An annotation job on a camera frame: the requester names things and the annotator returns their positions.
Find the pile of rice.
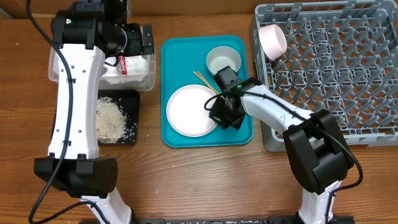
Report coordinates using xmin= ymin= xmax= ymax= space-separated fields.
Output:
xmin=96 ymin=96 xmax=136 ymax=144

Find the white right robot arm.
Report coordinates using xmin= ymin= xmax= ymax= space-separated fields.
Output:
xmin=209 ymin=66 xmax=356 ymax=223

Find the red snack wrapper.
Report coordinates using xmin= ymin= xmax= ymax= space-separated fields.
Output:
xmin=119 ymin=55 xmax=127 ymax=75

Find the pink bowl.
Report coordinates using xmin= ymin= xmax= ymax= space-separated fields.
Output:
xmin=259 ymin=24 xmax=287 ymax=60

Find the black tray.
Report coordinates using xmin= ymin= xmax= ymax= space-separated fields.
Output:
xmin=69 ymin=90 xmax=140 ymax=144

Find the white napkin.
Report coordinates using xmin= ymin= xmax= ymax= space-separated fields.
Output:
xmin=102 ymin=55 xmax=148 ymax=85

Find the white round plate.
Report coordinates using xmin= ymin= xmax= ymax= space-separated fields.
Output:
xmin=166 ymin=85 xmax=217 ymax=138

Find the grey dishwasher rack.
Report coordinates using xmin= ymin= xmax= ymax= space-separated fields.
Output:
xmin=250 ymin=1 xmax=397 ymax=147

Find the grey-green bowl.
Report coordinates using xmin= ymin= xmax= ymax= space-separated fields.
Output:
xmin=206 ymin=46 xmax=241 ymax=76

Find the black rail at table edge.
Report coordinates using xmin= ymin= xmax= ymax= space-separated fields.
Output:
xmin=138 ymin=215 xmax=300 ymax=224

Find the teal plastic tray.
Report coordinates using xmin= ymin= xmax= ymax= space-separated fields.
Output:
xmin=160 ymin=35 xmax=254 ymax=148

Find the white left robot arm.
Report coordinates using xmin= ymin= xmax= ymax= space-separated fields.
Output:
xmin=34 ymin=0 xmax=155 ymax=223

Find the clear plastic bin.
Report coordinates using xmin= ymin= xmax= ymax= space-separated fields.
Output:
xmin=49 ymin=44 xmax=155 ymax=98

